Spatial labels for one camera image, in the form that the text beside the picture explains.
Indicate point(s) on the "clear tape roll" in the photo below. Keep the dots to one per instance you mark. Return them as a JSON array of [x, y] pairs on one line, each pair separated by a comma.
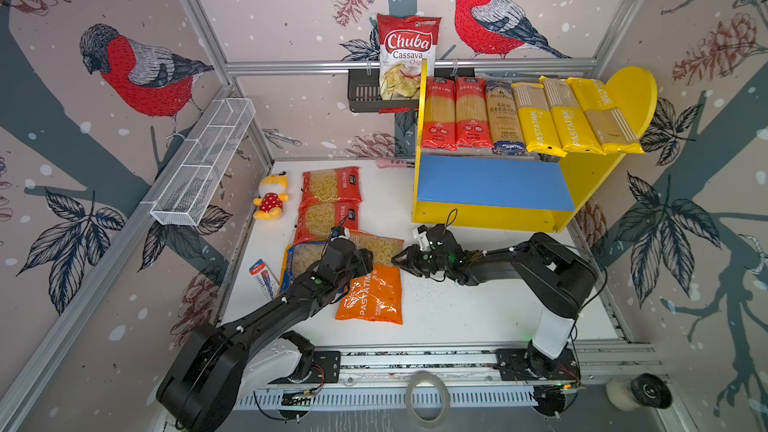
[[427, 400]]

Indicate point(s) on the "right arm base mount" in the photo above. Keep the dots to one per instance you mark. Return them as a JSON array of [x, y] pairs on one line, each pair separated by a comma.
[[529, 364]]

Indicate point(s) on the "red macaroni bag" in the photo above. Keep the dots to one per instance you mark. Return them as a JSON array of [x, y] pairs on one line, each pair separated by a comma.
[[331, 186], [316, 220]]

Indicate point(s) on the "dark blue spaghetti bag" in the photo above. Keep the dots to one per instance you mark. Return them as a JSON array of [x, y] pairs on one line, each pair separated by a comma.
[[504, 124]]

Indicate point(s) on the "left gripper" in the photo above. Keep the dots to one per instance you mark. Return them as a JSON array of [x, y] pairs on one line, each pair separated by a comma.
[[364, 261]]

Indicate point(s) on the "red Chuba cassava chips bag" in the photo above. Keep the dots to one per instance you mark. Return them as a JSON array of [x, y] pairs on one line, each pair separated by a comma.
[[405, 43]]

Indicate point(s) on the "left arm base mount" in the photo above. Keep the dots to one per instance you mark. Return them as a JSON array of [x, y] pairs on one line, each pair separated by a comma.
[[293, 359]]

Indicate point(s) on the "yellow shelf pink blue boards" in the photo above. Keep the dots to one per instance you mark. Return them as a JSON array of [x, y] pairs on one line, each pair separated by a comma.
[[474, 187]]

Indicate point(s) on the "yellow Pastatime spaghetti bag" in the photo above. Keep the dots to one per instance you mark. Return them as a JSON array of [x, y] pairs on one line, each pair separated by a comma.
[[574, 131], [538, 127], [606, 119]]

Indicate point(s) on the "yellow plush toy red dress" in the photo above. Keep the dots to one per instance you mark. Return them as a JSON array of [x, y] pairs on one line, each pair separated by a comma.
[[272, 195]]

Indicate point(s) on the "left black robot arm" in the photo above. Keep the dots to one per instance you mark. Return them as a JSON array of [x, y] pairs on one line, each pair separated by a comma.
[[201, 387]]

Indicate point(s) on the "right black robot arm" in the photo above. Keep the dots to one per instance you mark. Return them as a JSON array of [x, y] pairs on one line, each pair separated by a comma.
[[560, 279]]

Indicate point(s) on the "red macaroni bag near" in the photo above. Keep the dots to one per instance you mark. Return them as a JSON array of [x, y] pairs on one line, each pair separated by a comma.
[[316, 220]]

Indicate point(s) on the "black white roller wheel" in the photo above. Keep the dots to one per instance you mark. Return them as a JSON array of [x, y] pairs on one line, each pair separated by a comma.
[[645, 390]]

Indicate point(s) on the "red macaroni bag far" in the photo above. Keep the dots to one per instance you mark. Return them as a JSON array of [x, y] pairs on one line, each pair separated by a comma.
[[331, 186]]

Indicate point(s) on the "white mesh wall shelf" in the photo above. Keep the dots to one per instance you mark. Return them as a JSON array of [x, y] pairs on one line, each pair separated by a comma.
[[191, 189]]

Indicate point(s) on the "red spaghetti bag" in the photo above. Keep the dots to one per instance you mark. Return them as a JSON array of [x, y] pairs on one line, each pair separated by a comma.
[[439, 128], [472, 125]]

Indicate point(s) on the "blue macaroni bag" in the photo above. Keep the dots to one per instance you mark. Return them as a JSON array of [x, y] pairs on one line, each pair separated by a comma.
[[297, 259]]

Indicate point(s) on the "orange Pastatime macaroni bag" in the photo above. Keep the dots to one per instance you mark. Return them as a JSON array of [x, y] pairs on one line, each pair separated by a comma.
[[377, 296]]

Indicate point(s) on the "black wire wall basket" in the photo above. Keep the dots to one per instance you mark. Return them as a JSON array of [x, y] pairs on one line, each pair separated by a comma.
[[366, 93]]

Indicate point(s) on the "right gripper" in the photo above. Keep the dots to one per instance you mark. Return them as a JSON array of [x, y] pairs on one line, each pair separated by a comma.
[[410, 261]]

